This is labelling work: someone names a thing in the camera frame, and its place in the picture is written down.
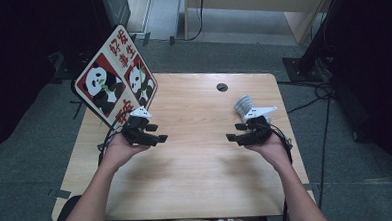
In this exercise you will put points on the person's right hand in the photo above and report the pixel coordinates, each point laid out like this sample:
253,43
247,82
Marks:
274,150

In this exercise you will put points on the black floor stand base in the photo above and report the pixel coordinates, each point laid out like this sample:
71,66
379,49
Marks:
65,67

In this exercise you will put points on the grey fluffy cloth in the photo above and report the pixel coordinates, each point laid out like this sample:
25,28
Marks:
243,104

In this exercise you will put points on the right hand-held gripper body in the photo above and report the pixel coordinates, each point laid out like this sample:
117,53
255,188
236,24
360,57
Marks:
256,131

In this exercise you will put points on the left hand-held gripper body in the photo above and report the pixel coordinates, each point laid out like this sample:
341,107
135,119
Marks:
136,129

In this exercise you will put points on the person's left hand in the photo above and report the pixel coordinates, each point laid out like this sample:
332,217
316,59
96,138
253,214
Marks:
119,152

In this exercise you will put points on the black cabinet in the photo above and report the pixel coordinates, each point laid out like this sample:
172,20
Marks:
113,10

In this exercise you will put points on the grey floor tape strip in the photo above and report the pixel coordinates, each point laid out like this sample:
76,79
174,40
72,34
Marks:
59,193
310,187

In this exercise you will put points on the dark curtain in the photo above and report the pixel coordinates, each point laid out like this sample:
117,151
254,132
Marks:
375,66
15,65

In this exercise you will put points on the black stand with base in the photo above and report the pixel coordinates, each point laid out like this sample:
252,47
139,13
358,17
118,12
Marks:
304,69

